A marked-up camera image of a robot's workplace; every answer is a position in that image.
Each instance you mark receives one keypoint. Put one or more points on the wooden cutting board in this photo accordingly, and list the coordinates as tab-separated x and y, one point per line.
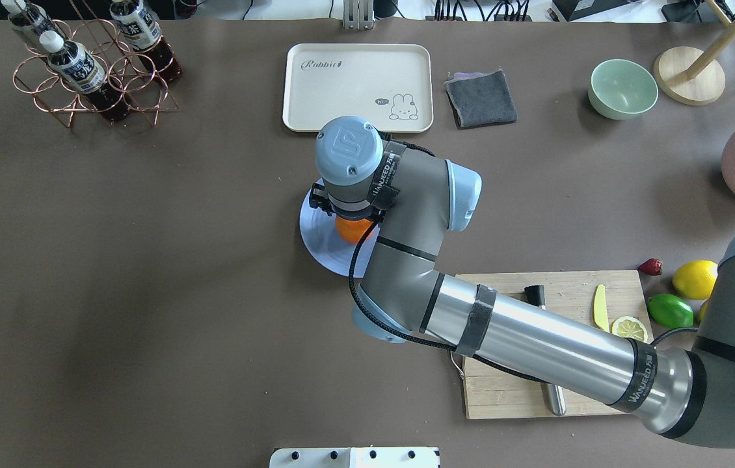
492	394

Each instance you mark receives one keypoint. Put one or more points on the copper wire bottle rack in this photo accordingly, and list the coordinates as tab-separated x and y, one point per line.
109	67

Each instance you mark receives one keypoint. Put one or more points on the green bowl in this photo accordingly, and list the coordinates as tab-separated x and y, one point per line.
621	90

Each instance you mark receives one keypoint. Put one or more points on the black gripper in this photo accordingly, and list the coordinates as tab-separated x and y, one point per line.
353	217

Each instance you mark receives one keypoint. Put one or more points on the steel muddler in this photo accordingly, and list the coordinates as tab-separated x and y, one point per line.
553	395

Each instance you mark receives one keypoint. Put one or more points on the yellow plastic knife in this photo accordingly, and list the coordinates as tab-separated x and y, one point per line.
600	308

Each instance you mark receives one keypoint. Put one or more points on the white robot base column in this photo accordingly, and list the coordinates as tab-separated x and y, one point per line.
356	457

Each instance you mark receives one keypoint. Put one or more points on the orange mandarin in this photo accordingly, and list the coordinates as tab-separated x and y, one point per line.
351	231

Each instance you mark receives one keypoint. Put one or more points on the grey folded cloth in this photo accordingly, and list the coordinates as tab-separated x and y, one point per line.
481	98

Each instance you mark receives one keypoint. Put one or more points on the cream rabbit tray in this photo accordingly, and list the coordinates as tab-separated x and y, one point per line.
390	85

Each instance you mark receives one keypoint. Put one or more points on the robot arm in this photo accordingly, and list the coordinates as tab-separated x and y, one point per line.
685	395

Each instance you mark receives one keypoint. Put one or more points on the green lime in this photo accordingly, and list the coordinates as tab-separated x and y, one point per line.
670	311

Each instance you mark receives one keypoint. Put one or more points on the dark sauce bottle middle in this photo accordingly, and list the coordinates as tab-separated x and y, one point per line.
141	31

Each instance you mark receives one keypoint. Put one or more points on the lemon slice upper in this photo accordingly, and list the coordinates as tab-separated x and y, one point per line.
630	327

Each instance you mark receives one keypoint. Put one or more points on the dark sauce bottle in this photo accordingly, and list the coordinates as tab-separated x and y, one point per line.
29	21
141	31
81	71

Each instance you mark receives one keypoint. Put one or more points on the red strawberry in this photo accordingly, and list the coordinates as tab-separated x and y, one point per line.
651	267

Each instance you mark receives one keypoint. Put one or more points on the yellow lemon near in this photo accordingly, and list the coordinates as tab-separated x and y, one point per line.
696	280

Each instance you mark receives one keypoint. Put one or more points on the dark sauce bottle front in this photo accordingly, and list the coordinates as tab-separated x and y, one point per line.
81	71

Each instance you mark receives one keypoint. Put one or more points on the dark sauce bottle back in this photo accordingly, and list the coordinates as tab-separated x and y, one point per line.
29	21

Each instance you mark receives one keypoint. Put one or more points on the wooden cup tree stand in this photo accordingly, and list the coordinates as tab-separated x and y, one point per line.
690	75

